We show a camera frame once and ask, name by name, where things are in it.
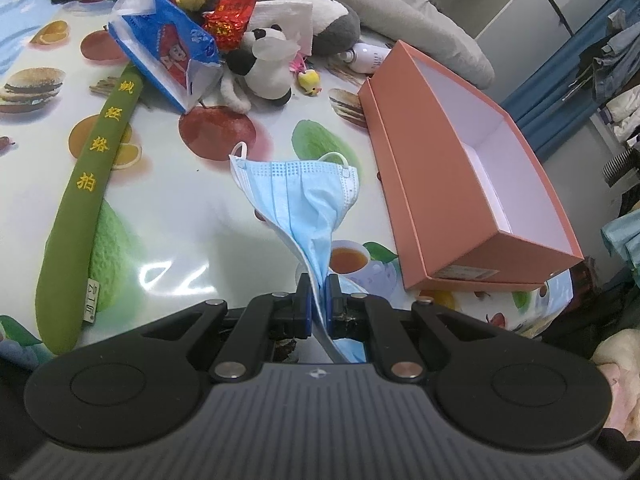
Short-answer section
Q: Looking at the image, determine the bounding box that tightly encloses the green padded massage stick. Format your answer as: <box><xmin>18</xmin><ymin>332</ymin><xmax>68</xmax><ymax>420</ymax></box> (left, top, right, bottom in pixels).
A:
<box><xmin>39</xmin><ymin>62</ymin><xmax>146</xmax><ymax>356</ymax></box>

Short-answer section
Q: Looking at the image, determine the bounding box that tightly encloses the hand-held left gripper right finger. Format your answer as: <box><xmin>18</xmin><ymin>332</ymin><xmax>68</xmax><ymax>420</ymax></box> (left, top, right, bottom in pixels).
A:
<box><xmin>325</xmin><ymin>275</ymin><xmax>506</xmax><ymax>382</ymax></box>

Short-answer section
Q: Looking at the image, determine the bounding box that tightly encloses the white cabinet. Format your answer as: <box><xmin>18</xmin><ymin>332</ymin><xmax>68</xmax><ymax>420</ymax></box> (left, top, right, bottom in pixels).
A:
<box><xmin>415</xmin><ymin>0</ymin><xmax>573</xmax><ymax>51</ymax></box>

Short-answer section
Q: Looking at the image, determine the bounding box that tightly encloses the blue plastic snack bag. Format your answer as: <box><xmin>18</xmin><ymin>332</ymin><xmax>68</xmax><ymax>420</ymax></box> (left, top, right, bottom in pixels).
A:
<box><xmin>107</xmin><ymin>0</ymin><xmax>223</xmax><ymax>113</ymax></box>

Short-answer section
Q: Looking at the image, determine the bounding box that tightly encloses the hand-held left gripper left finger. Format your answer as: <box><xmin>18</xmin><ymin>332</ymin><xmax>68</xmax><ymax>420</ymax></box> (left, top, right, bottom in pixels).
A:
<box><xmin>135</xmin><ymin>275</ymin><xmax>315</xmax><ymax>383</ymax></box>

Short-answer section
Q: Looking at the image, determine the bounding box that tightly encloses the cream fuzzy cloth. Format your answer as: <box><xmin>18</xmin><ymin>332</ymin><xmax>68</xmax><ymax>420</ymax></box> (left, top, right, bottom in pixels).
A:
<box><xmin>590</xmin><ymin>327</ymin><xmax>640</xmax><ymax>441</ymax></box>

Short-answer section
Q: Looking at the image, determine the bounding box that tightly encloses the salmon cardboard box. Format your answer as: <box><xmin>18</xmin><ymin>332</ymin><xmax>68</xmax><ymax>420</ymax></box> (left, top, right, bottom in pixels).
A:
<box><xmin>357</xmin><ymin>40</ymin><xmax>585</xmax><ymax>292</ymax></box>

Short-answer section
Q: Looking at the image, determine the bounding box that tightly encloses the grey white penguin plush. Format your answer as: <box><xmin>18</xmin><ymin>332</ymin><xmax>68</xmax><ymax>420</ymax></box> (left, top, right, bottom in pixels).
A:
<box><xmin>172</xmin><ymin>0</ymin><xmax>361</xmax><ymax>58</ymax></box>

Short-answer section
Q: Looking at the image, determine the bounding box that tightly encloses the blue face mask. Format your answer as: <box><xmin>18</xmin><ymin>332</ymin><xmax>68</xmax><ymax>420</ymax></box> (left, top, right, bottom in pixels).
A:
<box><xmin>229</xmin><ymin>142</ymin><xmax>368</xmax><ymax>363</ymax></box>

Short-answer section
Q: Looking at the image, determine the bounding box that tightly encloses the white paper tissue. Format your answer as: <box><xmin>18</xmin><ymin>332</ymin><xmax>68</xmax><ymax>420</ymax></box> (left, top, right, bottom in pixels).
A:
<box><xmin>242</xmin><ymin>1</ymin><xmax>314</xmax><ymax>56</ymax></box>

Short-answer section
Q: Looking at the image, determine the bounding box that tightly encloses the small yellow chick toy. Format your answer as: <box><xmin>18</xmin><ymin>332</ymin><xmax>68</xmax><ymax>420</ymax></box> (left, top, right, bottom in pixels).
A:
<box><xmin>298</xmin><ymin>70</ymin><xmax>322</xmax><ymax>97</ymax></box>

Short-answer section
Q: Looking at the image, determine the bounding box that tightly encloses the teal cloth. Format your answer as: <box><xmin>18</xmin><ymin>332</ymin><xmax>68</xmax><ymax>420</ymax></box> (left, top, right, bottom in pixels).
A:
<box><xmin>600</xmin><ymin>210</ymin><xmax>640</xmax><ymax>271</ymax></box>

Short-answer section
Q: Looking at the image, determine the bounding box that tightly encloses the grey quilted blanket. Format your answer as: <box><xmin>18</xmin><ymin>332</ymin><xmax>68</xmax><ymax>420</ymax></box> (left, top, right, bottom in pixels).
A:
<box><xmin>280</xmin><ymin>0</ymin><xmax>496</xmax><ymax>88</ymax></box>

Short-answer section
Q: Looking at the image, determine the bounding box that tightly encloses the fruit printed tablecloth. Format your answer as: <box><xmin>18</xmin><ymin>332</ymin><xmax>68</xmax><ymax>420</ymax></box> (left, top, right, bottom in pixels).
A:
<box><xmin>0</xmin><ymin>0</ymin><xmax>576</xmax><ymax>361</ymax></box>

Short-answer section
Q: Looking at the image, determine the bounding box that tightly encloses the blue curtain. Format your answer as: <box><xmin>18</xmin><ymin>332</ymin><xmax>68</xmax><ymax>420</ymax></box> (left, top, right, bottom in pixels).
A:
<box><xmin>500</xmin><ymin>0</ymin><xmax>640</xmax><ymax>161</ymax></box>

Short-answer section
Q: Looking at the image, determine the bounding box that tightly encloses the red foil packet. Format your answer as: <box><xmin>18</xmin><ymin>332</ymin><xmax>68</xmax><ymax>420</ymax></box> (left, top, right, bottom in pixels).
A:
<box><xmin>202</xmin><ymin>0</ymin><xmax>261</xmax><ymax>51</ymax></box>

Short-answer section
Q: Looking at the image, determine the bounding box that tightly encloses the white plastic bottle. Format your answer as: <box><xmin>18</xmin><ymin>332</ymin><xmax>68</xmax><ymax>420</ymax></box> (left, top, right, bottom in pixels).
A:
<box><xmin>345</xmin><ymin>44</ymin><xmax>393</xmax><ymax>73</ymax></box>

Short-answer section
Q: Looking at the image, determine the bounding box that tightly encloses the pile of hanging clothes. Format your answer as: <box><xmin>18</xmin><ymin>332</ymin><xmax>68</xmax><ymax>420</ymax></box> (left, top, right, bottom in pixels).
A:
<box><xmin>580</xmin><ymin>7</ymin><xmax>640</xmax><ymax>186</ymax></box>

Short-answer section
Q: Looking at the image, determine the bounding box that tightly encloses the panda plush toy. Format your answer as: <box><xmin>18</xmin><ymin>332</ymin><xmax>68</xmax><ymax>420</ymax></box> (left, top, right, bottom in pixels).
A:
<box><xmin>227</xmin><ymin>26</ymin><xmax>301</xmax><ymax>107</ymax></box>

